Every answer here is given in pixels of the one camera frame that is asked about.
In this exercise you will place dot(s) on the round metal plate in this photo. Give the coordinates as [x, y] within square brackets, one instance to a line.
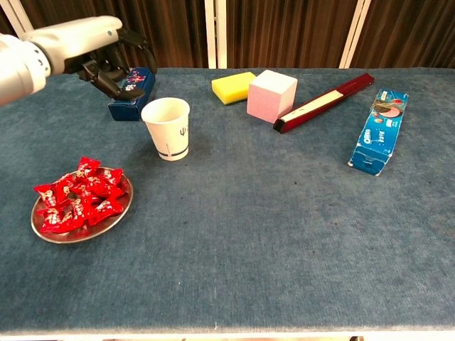
[81, 237]

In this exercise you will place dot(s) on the blue table cloth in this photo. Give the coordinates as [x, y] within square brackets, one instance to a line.
[249, 231]

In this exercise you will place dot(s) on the yellow sponge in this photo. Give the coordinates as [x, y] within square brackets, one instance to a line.
[231, 87]

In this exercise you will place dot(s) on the dark brown curtain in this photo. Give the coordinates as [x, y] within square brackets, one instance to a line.
[5, 26]
[409, 35]
[174, 32]
[284, 35]

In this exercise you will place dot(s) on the white frame post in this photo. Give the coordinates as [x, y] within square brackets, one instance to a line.
[222, 35]
[16, 14]
[210, 35]
[354, 35]

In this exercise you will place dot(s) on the pink foam cube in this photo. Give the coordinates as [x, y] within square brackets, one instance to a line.
[266, 103]

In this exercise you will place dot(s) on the long dark red box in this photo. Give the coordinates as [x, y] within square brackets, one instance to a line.
[313, 106]

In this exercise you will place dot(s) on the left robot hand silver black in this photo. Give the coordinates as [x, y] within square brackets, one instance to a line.
[81, 39]

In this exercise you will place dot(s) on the white paper cup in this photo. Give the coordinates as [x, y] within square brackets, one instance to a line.
[170, 138]

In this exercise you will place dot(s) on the blue Oreo cookie box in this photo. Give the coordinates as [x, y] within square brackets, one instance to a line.
[377, 138]

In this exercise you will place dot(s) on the dark blue printed box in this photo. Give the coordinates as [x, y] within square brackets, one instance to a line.
[124, 112]

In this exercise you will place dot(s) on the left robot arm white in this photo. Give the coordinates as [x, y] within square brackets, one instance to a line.
[17, 71]

